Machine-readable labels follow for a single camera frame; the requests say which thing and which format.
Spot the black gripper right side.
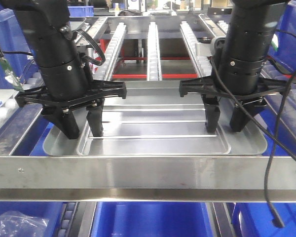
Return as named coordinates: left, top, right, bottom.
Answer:
left=179, top=76, right=290, bottom=133

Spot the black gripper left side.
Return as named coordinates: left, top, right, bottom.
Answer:
left=15, top=80, right=127, bottom=139

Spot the silver metal tray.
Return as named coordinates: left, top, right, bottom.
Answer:
left=43, top=80, right=267, bottom=156

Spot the far left roller track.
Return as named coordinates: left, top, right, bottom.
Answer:
left=0, top=72, right=44, bottom=129

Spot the green circuit board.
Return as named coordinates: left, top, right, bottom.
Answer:
left=0, top=48, right=24, bottom=92

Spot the middle roller track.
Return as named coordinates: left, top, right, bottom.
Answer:
left=147, top=22, right=162, bottom=81

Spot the steel front crossbar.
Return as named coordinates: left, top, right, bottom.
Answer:
left=0, top=155, right=296, bottom=203

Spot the blue bin upper right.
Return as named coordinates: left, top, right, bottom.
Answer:
left=268, top=0, right=296, bottom=72

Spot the blue bin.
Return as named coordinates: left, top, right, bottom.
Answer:
left=268, top=0, right=296, bottom=72
left=0, top=201, right=63, bottom=237
left=228, top=202, right=296, bottom=237
left=91, top=202, right=214, bottom=237
left=0, top=9, right=38, bottom=89

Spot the lower roller track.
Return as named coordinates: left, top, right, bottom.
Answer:
left=55, top=202, right=78, bottom=237

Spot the blue bin lower left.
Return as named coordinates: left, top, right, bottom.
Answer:
left=0, top=201, right=63, bottom=237

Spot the blue bin lower right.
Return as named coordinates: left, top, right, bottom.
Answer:
left=228, top=202, right=296, bottom=237

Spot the blue bin lower centre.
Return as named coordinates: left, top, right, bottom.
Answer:
left=91, top=202, right=214, bottom=237

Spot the blue bin upper left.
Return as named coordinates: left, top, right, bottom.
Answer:
left=0, top=9, right=38, bottom=89

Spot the clear plastic bag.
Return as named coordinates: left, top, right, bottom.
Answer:
left=0, top=211, right=49, bottom=237

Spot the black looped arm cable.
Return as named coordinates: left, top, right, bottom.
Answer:
left=74, top=29, right=106, bottom=67

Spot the red metal frame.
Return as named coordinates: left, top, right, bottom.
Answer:
left=98, top=39, right=213, bottom=80

